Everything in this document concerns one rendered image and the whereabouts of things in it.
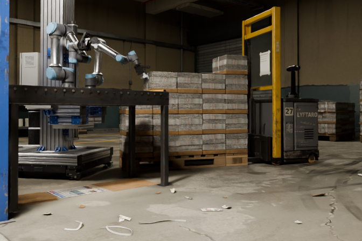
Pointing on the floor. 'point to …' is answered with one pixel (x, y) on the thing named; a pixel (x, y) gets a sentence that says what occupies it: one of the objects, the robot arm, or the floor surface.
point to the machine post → (4, 91)
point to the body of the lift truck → (292, 126)
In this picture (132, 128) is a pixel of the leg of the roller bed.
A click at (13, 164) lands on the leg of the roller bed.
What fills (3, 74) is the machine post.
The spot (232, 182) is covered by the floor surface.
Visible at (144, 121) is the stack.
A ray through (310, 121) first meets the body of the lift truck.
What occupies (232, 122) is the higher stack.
